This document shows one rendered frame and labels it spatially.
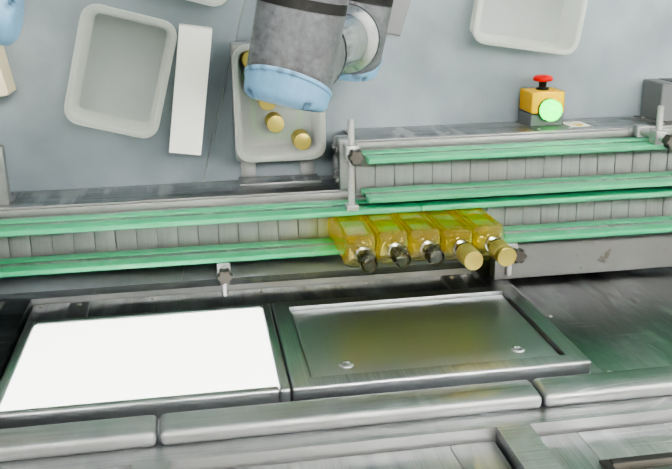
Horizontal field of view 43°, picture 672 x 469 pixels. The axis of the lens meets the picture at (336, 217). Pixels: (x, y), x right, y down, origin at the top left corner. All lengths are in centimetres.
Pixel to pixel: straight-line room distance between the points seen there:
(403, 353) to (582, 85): 78
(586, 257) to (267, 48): 97
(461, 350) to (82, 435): 60
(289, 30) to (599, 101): 98
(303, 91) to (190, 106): 59
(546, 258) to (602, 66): 43
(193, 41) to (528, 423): 90
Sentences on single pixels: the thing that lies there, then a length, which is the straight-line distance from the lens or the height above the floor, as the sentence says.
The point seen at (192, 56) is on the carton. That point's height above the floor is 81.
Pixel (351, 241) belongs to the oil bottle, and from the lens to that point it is 145.
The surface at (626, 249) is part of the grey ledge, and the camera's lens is 187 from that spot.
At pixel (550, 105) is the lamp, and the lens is 175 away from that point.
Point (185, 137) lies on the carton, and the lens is 165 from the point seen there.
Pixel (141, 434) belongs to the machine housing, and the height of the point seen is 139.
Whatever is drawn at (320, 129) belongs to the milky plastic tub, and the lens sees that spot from 164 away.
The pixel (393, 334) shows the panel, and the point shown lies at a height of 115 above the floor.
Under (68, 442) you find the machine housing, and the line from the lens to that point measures 122.
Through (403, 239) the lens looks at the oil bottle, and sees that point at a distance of 146.
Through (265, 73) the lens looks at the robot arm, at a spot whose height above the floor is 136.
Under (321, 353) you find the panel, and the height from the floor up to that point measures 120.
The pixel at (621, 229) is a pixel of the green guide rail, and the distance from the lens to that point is 176.
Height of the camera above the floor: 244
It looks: 71 degrees down
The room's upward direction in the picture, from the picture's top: 149 degrees clockwise
